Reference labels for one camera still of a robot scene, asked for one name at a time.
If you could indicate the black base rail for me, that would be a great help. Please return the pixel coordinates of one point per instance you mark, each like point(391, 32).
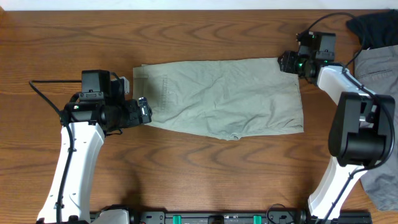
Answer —
point(277, 213)

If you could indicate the light green shorts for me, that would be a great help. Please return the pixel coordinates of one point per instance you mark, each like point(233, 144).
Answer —
point(227, 99)

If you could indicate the black garment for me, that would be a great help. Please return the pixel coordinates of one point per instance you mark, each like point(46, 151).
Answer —
point(375, 30)

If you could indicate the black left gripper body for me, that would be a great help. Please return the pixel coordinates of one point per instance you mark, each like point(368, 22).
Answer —
point(127, 114)

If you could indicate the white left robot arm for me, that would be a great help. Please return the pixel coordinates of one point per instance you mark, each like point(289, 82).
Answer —
point(99, 110)

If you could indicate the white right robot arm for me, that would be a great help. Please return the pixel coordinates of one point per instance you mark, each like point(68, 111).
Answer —
point(362, 133)

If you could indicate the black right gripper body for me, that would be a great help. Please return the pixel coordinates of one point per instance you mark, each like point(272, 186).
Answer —
point(293, 63)

